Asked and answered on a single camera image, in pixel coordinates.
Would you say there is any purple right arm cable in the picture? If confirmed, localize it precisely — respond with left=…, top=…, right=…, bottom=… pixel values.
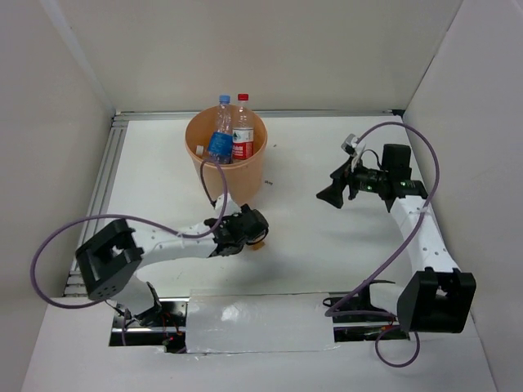
left=324, top=121, right=441, bottom=368

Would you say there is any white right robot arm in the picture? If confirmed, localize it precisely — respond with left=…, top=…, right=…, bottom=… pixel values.
left=317, top=142, right=476, bottom=333

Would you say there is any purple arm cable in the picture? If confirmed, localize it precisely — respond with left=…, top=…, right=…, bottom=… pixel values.
left=324, top=121, right=441, bottom=368
left=30, top=157, right=230, bottom=348

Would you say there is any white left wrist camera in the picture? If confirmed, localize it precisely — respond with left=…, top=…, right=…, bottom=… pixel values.
left=211, top=193, right=230, bottom=214

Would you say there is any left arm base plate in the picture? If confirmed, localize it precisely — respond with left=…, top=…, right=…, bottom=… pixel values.
left=107, top=297, right=190, bottom=354

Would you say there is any aluminium frame rail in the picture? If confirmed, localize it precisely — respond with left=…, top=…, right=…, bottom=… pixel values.
left=63, top=109, right=404, bottom=297

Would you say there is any orange plastic bin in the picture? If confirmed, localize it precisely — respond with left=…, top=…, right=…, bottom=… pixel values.
left=185, top=107, right=268, bottom=205

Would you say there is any orange juice bottle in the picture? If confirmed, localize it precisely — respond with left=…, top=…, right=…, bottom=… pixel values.
left=250, top=240, right=265, bottom=251

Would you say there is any blue cap water bottle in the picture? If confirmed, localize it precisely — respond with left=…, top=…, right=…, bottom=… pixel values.
left=208, top=95, right=233, bottom=164

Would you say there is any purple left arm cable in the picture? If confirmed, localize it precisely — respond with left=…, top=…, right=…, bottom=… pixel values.
left=30, top=157, right=230, bottom=348

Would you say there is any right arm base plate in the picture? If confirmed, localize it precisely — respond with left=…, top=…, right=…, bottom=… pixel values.
left=332, top=291, right=397, bottom=343

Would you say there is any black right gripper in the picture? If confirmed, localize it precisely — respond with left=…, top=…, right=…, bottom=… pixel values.
left=316, top=155, right=388, bottom=209

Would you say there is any red label water bottle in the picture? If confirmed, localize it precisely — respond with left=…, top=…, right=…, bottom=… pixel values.
left=232, top=93, right=254, bottom=161

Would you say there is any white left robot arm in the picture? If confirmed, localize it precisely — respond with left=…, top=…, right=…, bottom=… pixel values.
left=75, top=204, right=269, bottom=327

